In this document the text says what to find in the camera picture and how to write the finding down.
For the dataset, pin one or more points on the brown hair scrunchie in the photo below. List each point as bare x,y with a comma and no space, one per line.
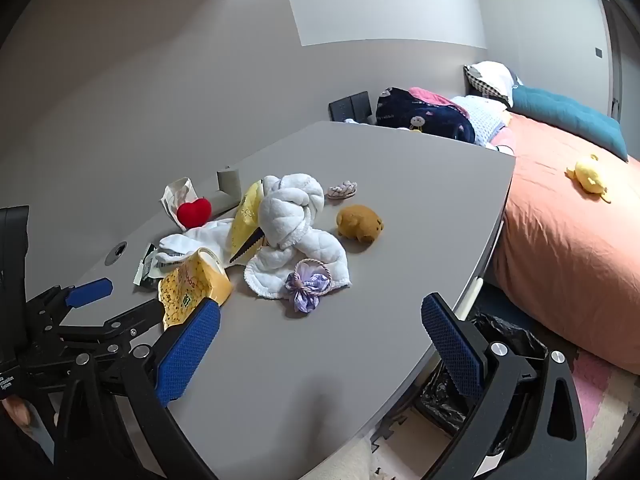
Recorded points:
342,190

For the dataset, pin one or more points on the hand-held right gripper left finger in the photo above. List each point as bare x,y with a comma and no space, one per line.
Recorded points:
190,347

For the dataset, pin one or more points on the white wavy foam piece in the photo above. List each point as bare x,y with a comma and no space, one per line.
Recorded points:
292,210

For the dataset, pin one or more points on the white sock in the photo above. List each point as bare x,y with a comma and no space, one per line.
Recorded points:
180,245

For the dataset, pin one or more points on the grey foam corner guard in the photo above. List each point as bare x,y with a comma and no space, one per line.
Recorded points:
227,180

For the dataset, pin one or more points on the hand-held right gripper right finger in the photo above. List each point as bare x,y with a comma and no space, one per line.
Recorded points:
452,345

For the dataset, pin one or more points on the orange bed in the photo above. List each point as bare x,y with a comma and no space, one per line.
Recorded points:
565,250

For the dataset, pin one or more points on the person's left hand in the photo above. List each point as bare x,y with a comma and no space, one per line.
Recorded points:
17,410

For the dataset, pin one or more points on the long yellow packet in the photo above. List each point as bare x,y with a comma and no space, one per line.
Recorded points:
245,222

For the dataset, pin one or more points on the black trash bag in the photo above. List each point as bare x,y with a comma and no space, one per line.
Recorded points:
440,395

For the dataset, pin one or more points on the crumpled paper wrapper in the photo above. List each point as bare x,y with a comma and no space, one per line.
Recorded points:
175,192

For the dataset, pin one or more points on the pink cloth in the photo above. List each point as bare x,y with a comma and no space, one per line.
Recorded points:
432,97

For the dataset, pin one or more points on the yellow plush toy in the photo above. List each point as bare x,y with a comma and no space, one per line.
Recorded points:
590,175

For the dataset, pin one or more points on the teal cushion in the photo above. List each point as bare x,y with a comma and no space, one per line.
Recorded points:
565,115

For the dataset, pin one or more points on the green and black wrapper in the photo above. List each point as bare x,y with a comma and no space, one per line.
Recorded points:
147,275

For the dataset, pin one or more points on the purple bow scrunchie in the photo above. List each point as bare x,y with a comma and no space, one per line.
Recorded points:
305,287

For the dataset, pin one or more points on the red heart plush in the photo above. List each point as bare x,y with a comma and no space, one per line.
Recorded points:
194,212

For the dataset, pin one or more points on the foam floor mat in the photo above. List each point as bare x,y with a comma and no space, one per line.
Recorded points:
605,400

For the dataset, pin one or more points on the brown plush toy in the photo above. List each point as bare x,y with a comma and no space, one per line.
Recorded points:
359,224

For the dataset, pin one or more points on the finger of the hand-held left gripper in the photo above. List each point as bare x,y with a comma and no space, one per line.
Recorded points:
125,327
90,292

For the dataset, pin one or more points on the light blue knitted blanket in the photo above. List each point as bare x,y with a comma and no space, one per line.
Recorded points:
482,117

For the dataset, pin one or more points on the white door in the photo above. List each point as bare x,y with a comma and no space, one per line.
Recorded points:
612,60

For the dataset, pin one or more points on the checkered pillow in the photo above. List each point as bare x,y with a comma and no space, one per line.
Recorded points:
492,80

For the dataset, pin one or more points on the navy printed blanket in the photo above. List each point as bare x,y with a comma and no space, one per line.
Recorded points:
420,117

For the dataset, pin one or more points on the yellow snack bag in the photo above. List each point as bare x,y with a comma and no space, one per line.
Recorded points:
192,285

